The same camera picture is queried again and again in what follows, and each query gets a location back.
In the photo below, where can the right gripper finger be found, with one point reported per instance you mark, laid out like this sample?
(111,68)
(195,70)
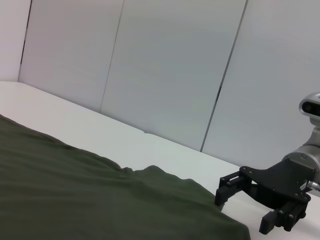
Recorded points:
(292,212)
(232,183)

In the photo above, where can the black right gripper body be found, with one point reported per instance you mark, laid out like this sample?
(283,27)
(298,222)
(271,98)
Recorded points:
(280,182)

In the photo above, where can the dark green t-shirt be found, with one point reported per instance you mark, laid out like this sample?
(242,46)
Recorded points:
(75,187)

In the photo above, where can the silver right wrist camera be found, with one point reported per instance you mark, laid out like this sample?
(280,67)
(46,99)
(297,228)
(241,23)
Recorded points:
(311,106)

